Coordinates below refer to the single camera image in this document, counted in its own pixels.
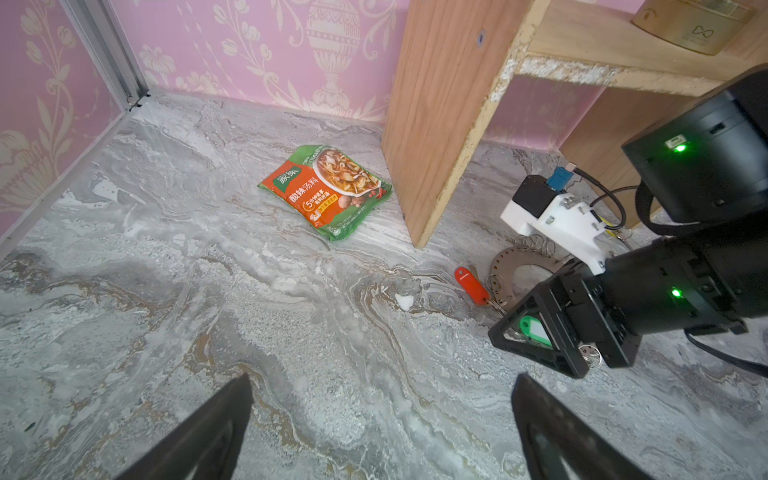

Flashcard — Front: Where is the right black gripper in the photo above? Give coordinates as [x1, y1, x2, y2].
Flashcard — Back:
[488, 260, 642, 379]

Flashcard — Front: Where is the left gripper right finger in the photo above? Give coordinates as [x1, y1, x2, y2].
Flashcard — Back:
[511, 373, 650, 479]

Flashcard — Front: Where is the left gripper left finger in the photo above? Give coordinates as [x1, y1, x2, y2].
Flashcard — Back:
[119, 374, 254, 479]

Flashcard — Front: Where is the green key tag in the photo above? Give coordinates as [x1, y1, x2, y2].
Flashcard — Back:
[519, 315, 552, 349]

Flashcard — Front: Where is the metal ring plate with keyrings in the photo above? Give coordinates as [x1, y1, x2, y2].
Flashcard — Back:
[486, 233, 571, 313]

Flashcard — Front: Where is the red key tag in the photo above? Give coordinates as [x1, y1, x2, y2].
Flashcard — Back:
[454, 267, 490, 306]

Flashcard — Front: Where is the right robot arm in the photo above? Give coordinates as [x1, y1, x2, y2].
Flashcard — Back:
[488, 65, 767, 379]

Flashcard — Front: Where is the green orange soup packet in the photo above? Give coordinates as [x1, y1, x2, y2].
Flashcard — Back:
[259, 145, 393, 241]

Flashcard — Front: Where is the wooden two-tier shelf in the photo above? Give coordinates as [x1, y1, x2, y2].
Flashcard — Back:
[382, 1, 767, 248]

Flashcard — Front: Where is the round red-lid tin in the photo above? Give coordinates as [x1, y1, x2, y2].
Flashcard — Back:
[631, 0, 757, 56]

